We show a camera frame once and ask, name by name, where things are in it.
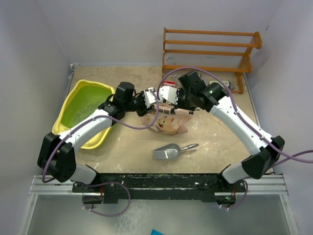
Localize grey ruler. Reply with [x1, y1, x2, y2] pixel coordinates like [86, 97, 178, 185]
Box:
[151, 106, 196, 116]

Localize pink cat litter bag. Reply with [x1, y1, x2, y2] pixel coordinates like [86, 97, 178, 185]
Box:
[141, 105, 193, 135]

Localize silver metal scoop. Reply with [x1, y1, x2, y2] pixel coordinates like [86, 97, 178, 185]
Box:
[153, 143, 199, 161]

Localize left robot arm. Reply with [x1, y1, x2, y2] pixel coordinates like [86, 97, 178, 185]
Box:
[37, 82, 160, 192]

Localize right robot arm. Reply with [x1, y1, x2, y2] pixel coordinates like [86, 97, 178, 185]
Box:
[178, 71, 285, 191]

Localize red white small box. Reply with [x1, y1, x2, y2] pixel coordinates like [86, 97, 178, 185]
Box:
[163, 80, 176, 87]

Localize green white box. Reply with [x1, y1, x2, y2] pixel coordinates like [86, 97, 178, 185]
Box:
[222, 80, 231, 89]

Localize yellow green litter box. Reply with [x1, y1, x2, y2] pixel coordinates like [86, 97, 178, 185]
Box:
[52, 79, 115, 135]

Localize orange wooden shelf rack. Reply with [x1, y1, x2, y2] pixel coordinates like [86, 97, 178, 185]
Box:
[161, 28, 263, 94]

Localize blue object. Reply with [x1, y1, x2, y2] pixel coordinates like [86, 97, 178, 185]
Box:
[151, 229, 164, 235]

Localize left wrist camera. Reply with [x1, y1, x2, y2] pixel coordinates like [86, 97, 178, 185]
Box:
[143, 87, 157, 108]

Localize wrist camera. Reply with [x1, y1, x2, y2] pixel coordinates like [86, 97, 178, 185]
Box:
[143, 87, 157, 108]
[158, 86, 178, 105]

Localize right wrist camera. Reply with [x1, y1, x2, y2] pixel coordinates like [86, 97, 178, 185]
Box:
[158, 86, 178, 105]

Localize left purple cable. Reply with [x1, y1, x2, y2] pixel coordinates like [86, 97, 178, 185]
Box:
[41, 88, 161, 216]

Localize purple cable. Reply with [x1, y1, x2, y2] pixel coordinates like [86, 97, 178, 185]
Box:
[156, 68, 313, 211]
[41, 88, 161, 216]

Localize black base frame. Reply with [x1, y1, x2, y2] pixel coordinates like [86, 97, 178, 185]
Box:
[73, 173, 246, 204]

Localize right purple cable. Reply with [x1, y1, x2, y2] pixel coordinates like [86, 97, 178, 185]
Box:
[156, 68, 313, 211]

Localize aluminium rail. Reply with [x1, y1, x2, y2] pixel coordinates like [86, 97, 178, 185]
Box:
[29, 175, 73, 195]

